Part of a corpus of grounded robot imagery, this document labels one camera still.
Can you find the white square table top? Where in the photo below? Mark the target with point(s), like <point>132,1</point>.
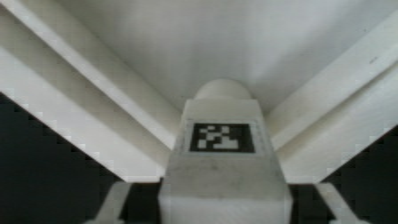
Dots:
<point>107,61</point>

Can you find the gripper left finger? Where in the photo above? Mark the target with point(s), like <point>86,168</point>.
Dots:
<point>130,205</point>

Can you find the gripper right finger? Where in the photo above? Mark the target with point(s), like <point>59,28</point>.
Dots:
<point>320,207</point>

